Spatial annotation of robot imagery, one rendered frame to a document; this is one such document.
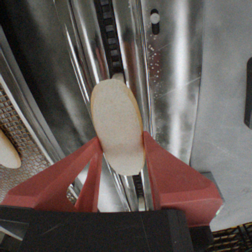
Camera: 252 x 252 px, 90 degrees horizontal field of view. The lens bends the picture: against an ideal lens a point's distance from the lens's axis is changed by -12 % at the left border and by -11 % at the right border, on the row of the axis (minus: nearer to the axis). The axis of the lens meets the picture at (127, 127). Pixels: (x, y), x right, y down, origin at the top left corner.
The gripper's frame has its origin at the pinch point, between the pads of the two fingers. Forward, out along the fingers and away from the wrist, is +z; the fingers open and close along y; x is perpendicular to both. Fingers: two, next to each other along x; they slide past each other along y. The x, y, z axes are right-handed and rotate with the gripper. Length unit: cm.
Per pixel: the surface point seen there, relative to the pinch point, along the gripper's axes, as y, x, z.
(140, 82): -2.1, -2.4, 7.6
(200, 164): -13.0, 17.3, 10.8
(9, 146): 14.1, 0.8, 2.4
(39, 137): 9.6, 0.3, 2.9
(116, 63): 0.2, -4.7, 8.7
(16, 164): 15.0, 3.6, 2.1
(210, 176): -15.3, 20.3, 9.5
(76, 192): 9.6, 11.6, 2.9
